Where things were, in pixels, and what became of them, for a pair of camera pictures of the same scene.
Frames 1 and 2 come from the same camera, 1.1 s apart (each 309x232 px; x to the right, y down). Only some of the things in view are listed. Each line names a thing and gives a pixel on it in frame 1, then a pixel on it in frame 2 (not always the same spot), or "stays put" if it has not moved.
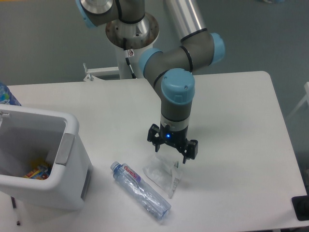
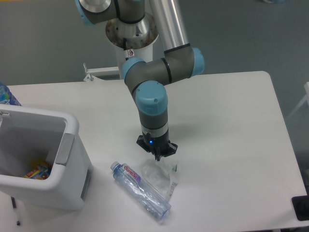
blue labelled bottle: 6,97 stays put
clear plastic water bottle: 140,190 stays put
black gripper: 177,138 → 158,146
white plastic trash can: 28,136 stays put
